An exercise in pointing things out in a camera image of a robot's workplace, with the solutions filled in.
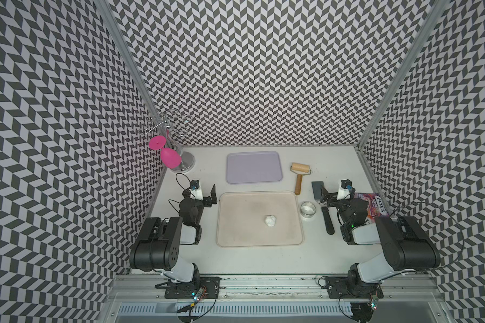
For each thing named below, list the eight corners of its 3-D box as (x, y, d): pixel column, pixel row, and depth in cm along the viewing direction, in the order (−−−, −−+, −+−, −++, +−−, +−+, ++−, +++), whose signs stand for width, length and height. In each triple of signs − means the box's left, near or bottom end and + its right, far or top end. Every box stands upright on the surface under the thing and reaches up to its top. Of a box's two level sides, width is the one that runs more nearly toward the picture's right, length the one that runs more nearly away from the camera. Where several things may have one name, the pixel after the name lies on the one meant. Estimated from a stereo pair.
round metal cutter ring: (301, 217, 93) (302, 214, 90) (299, 205, 97) (300, 201, 94) (315, 217, 93) (317, 214, 90) (313, 205, 97) (315, 201, 94)
